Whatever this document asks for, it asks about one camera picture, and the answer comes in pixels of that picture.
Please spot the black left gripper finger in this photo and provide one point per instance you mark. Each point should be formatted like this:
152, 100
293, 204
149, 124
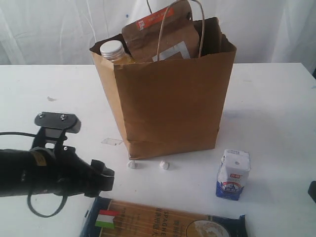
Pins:
99, 179

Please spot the spaghetti packet dark blue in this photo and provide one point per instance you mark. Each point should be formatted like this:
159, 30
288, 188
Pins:
114, 218

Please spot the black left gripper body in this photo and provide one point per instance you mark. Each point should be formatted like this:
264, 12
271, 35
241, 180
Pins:
67, 175

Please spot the clear tape piece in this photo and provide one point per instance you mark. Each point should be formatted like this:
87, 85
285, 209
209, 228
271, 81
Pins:
111, 141

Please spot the brown snack pouch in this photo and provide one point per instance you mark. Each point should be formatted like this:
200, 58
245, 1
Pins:
165, 35

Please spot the small white blue milk carton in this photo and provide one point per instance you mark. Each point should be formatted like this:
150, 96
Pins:
232, 174

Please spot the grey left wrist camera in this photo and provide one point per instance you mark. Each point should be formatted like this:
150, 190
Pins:
53, 124

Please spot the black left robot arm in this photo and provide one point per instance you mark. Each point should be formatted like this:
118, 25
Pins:
42, 171

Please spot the yellow millet bottle white cap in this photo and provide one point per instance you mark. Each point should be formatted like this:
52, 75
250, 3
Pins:
114, 51

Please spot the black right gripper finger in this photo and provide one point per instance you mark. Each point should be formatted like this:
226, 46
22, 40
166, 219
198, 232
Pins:
312, 190

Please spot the small white candy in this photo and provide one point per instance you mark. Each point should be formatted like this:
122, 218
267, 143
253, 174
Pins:
164, 165
132, 164

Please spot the brown paper bag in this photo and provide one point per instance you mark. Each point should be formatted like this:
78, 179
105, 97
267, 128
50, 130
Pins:
170, 106

